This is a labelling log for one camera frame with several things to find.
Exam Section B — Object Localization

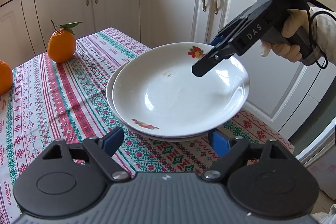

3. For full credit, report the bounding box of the person's right hand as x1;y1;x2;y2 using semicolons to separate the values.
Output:
261;9;313;63

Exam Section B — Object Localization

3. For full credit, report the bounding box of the orange with knobbed top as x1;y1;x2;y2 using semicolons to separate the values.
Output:
0;60;13;95

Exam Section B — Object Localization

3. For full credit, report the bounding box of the striped patterned tablecloth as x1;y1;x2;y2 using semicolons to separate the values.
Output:
0;27;294;224

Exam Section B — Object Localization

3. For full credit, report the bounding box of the person's white clothing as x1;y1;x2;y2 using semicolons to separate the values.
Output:
319;203;336;224

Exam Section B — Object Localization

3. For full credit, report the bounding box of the person's right forearm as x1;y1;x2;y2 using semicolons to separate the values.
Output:
310;6;336;64

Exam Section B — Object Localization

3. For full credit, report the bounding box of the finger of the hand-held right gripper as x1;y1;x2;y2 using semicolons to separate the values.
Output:
209;12;257;47
192;42;238;77

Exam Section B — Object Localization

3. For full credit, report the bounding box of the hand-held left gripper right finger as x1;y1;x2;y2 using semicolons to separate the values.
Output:
201;129;294;184

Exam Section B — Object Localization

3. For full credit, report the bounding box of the orange with green leaf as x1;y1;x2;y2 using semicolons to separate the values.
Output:
47;21;83;64

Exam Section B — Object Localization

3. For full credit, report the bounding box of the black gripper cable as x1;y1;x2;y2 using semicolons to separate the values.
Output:
308;11;336;70

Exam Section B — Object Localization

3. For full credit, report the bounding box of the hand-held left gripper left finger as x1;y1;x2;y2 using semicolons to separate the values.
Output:
29;127;130;184

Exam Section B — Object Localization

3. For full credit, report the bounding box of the white plate with fruit print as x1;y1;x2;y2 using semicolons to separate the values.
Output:
106;61;210;143
112;42;250;138

